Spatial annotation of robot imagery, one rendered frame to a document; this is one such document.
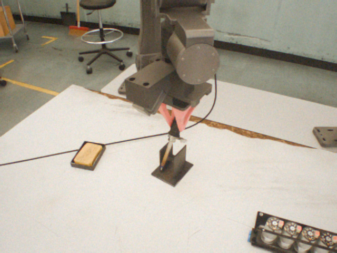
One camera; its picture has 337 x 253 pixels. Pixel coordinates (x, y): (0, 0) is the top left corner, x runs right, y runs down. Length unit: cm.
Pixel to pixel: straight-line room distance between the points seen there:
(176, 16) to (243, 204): 36
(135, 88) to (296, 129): 50
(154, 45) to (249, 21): 239
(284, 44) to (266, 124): 237
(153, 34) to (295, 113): 45
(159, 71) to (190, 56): 8
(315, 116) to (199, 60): 56
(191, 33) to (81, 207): 38
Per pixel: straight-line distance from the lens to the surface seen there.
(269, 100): 86
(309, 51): 310
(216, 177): 58
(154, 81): 37
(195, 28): 34
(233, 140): 67
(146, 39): 71
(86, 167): 61
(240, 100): 83
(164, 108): 48
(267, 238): 48
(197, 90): 45
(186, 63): 34
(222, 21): 311
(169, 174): 57
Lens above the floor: 118
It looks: 38 degrees down
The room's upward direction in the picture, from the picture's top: straight up
